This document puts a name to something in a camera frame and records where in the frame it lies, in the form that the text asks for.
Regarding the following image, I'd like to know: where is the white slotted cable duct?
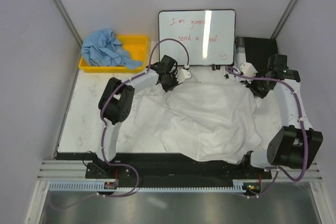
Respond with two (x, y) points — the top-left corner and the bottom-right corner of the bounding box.
(48, 181), (260, 193)

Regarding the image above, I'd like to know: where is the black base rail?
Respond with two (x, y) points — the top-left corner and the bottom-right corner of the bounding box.
(85, 152), (274, 183)

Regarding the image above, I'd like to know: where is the yellow plastic bin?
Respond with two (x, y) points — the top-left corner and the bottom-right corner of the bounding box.
(78, 35), (149, 73)

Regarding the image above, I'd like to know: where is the blue long sleeve shirt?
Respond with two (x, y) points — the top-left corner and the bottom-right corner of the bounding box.
(81, 28), (143, 70)

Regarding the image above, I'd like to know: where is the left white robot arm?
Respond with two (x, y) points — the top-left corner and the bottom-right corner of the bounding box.
(97, 67), (180, 178)

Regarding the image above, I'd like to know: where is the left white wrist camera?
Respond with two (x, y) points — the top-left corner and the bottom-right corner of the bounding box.
(176, 68), (192, 84)

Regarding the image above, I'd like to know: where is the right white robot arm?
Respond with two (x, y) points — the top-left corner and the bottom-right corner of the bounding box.
(239, 54), (323, 179)

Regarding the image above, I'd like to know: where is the white long sleeve shirt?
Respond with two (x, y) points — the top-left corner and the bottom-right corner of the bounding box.
(135, 80), (262, 164)

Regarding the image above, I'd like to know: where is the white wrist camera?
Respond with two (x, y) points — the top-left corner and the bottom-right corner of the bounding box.
(176, 68), (192, 84)
(239, 62), (258, 78)

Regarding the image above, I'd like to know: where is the whiteboard with red writing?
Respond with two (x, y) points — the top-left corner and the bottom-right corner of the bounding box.
(158, 9), (236, 66)

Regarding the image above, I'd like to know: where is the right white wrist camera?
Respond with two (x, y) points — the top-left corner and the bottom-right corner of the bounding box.
(239, 62), (258, 78)

